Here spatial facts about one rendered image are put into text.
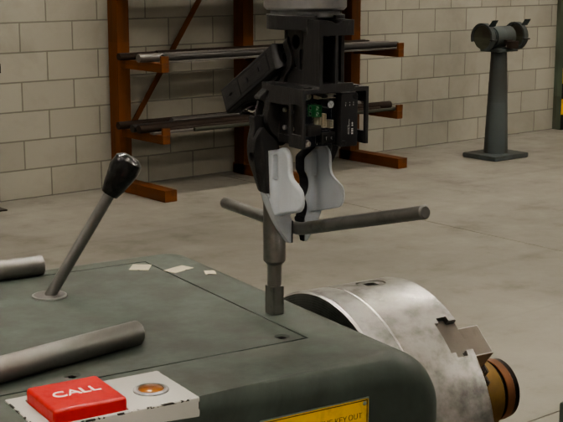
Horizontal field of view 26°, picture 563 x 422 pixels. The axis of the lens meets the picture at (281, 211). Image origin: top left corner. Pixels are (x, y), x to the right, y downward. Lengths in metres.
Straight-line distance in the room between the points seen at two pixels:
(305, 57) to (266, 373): 0.28
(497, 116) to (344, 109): 9.16
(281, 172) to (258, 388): 0.22
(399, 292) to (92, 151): 7.49
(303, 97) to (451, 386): 0.39
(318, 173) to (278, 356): 0.18
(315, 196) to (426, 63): 9.69
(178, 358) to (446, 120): 10.06
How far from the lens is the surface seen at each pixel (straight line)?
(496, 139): 10.25
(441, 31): 10.95
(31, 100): 8.52
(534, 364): 5.08
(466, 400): 1.31
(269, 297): 1.20
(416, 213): 0.98
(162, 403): 0.97
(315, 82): 1.07
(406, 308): 1.34
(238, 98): 1.17
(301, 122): 1.06
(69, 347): 1.06
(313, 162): 1.14
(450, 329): 1.35
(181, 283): 1.32
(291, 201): 1.11
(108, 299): 1.27
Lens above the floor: 1.59
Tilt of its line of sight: 12 degrees down
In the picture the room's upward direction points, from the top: straight up
